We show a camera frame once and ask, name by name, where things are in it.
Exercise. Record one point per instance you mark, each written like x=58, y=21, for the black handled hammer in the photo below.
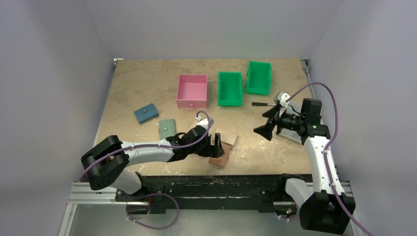
x=262, y=104

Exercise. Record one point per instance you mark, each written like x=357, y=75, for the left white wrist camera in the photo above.
x=206, y=123

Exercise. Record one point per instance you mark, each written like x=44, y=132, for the green card holder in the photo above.
x=167, y=128

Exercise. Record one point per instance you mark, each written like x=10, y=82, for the green bin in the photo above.
x=259, y=77
x=230, y=90

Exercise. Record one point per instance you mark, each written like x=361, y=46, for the left green bin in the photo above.
x=230, y=90

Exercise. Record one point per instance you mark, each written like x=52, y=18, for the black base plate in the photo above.
x=233, y=192

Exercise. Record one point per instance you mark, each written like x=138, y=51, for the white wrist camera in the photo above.
x=282, y=99
x=206, y=123

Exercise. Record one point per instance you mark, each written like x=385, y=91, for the blue card holder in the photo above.
x=146, y=113

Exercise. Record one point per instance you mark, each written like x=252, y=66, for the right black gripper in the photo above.
x=277, y=120

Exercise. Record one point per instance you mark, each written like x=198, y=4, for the pink open box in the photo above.
x=192, y=91

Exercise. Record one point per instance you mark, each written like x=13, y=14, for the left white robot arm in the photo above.
x=105, y=165

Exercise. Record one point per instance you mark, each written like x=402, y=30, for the right green bin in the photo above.
x=259, y=77

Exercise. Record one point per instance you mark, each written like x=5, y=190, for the beige card holder with strap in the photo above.
x=226, y=136

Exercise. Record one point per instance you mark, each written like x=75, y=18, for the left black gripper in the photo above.
x=211, y=146

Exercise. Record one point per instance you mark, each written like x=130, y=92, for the brown card holder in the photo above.
x=222, y=160

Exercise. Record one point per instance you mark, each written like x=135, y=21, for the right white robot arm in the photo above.
x=325, y=207

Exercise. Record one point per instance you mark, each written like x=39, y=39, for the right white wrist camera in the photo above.
x=282, y=99

